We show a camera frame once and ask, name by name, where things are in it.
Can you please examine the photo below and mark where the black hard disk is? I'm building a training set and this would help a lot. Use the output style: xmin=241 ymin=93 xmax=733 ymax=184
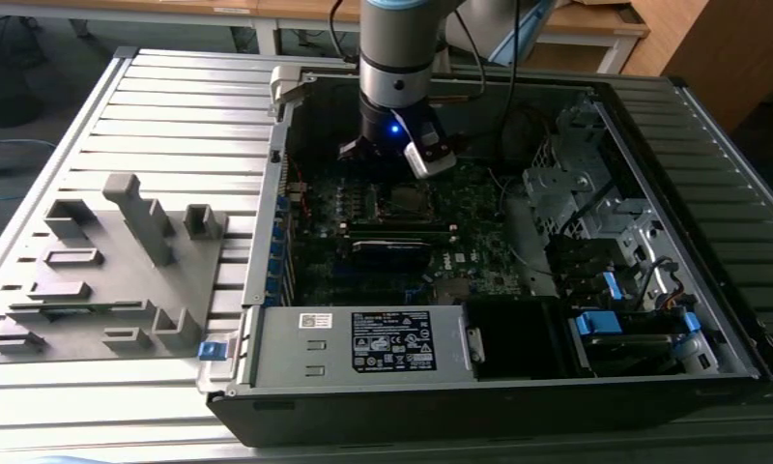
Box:
xmin=578 ymin=332 xmax=681 ymax=377

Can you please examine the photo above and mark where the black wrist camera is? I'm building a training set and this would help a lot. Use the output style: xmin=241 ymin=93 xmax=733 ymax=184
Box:
xmin=335 ymin=136 xmax=375 ymax=161

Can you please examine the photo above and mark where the CPU socket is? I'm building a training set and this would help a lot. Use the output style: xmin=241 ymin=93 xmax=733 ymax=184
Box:
xmin=370 ymin=181 xmax=443 ymax=224

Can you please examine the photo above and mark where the chipset heatsink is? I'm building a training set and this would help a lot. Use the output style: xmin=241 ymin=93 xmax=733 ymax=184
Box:
xmin=431 ymin=276 xmax=473 ymax=300

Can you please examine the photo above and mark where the pale blue teach pendant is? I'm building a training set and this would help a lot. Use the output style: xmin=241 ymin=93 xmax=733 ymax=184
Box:
xmin=487 ymin=0 xmax=557 ymax=67

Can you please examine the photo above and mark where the coloured wire bundle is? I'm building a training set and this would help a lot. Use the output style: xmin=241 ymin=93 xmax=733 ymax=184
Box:
xmin=655 ymin=284 xmax=697 ymax=313

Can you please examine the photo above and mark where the green motherboard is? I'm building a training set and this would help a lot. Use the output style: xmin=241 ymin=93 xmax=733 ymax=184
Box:
xmin=281 ymin=157 xmax=546 ymax=308

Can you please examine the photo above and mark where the black open PC case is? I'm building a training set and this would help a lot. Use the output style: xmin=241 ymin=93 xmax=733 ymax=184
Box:
xmin=203 ymin=65 xmax=773 ymax=449

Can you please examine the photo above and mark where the black graphics card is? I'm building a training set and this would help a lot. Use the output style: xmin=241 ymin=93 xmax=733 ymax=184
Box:
xmin=349 ymin=238 xmax=434 ymax=286

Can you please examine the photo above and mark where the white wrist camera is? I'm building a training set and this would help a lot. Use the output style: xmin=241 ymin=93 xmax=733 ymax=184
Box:
xmin=402 ymin=123 xmax=459 ymax=181

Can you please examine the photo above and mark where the wooden desk white frame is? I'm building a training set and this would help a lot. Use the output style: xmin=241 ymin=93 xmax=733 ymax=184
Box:
xmin=255 ymin=0 xmax=650 ymax=74

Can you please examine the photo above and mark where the RAM stick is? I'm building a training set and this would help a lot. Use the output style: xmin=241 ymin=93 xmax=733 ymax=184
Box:
xmin=345 ymin=219 xmax=455 ymax=239

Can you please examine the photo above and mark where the metal drive cage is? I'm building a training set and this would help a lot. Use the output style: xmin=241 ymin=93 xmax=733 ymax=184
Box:
xmin=519 ymin=103 xmax=658 ymax=233

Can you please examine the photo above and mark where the black looped case cable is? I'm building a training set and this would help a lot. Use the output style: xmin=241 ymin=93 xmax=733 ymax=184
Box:
xmin=493 ymin=102 xmax=553 ymax=173

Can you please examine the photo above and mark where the metal socket cover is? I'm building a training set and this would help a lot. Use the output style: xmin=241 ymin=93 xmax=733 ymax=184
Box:
xmin=373 ymin=182 xmax=438 ymax=222

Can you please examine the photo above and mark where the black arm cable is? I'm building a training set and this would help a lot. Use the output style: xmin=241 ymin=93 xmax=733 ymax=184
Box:
xmin=502 ymin=0 xmax=522 ymax=165
xmin=449 ymin=12 xmax=489 ymax=102

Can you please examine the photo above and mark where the blue disk carrier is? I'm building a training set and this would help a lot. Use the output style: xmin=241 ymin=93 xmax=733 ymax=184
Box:
xmin=569 ymin=308 xmax=625 ymax=335

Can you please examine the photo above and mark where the blue floor cable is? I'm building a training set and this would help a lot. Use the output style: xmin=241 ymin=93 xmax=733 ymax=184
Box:
xmin=0 ymin=137 xmax=58 ymax=200

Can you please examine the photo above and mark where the wooden cabinet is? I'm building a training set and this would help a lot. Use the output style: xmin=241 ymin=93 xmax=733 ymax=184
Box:
xmin=621 ymin=0 xmax=773 ymax=134

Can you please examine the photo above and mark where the black chair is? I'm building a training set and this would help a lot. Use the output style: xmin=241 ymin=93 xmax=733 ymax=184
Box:
xmin=0 ymin=13 xmax=47 ymax=130

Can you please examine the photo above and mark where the grey parts rack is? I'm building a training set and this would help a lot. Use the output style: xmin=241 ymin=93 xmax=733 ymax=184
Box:
xmin=0 ymin=172 xmax=231 ymax=364

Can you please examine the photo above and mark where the silver power supply unit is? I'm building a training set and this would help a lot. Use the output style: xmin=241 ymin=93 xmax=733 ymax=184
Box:
xmin=249 ymin=304 xmax=477 ymax=389

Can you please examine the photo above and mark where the grey case handle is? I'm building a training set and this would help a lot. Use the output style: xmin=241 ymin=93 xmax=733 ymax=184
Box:
xmin=266 ymin=65 xmax=305 ymax=118

